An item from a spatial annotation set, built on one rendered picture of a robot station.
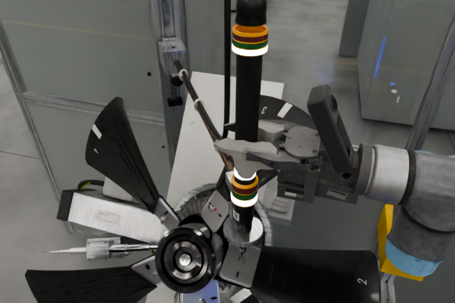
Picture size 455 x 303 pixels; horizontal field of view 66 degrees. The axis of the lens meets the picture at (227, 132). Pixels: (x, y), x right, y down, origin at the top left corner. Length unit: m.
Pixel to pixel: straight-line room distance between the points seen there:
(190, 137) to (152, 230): 0.27
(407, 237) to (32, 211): 2.48
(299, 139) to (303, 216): 1.14
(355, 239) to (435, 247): 1.13
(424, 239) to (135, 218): 0.62
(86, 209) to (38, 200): 1.87
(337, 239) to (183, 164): 0.94
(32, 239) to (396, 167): 2.33
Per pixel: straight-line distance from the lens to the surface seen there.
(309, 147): 0.48
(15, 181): 3.07
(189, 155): 0.96
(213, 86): 0.97
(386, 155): 0.49
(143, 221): 0.89
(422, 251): 0.57
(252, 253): 0.73
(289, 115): 0.69
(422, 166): 0.50
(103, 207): 0.94
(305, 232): 1.69
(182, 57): 1.05
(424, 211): 0.53
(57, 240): 2.50
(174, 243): 0.69
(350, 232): 1.66
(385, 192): 0.49
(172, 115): 1.27
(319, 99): 0.43
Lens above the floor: 1.77
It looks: 34 degrees down
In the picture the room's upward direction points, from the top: straight up
